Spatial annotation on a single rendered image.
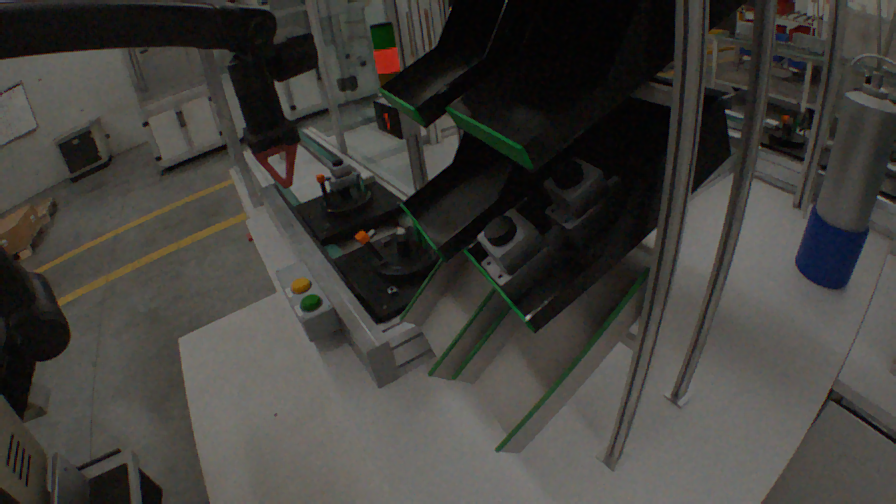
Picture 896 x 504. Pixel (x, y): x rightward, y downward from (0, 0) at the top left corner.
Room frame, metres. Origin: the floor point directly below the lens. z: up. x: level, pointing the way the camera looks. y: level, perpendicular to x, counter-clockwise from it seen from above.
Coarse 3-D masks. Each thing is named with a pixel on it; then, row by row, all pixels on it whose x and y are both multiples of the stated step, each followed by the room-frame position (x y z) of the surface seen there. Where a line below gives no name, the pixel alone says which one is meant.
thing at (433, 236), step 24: (480, 144) 0.57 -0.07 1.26; (456, 168) 0.55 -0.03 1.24; (480, 168) 0.54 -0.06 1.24; (504, 168) 0.51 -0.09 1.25; (432, 192) 0.54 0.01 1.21; (456, 192) 0.52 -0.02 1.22; (480, 192) 0.49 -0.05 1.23; (504, 192) 0.44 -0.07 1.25; (528, 192) 0.45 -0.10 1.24; (432, 216) 0.50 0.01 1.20; (456, 216) 0.47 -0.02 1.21; (480, 216) 0.43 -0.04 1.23; (432, 240) 0.46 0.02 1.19; (456, 240) 0.42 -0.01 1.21
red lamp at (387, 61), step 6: (396, 48) 0.96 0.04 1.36; (378, 54) 0.95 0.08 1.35; (384, 54) 0.94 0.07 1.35; (390, 54) 0.94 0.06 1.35; (396, 54) 0.95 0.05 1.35; (378, 60) 0.95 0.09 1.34; (384, 60) 0.94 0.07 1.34; (390, 60) 0.94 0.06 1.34; (396, 60) 0.95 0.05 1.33; (378, 66) 0.95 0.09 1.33; (384, 66) 0.94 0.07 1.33; (390, 66) 0.94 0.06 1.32; (396, 66) 0.95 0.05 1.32; (378, 72) 0.95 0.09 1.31; (384, 72) 0.94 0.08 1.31; (390, 72) 0.94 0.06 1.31
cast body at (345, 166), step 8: (336, 160) 1.05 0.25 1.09; (344, 160) 1.06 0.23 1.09; (336, 168) 1.02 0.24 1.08; (344, 168) 1.03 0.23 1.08; (336, 176) 1.01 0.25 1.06; (344, 176) 1.02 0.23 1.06; (352, 176) 1.03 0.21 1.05; (336, 184) 1.01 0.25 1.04; (344, 184) 1.02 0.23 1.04; (352, 184) 1.03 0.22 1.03
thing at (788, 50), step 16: (736, 32) 4.47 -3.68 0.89; (736, 48) 5.04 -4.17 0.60; (784, 48) 3.95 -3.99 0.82; (800, 48) 3.84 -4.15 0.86; (736, 64) 5.02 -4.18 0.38; (816, 64) 3.55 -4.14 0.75; (720, 80) 4.54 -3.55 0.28; (736, 80) 4.51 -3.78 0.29; (784, 96) 3.85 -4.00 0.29; (800, 112) 3.62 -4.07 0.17
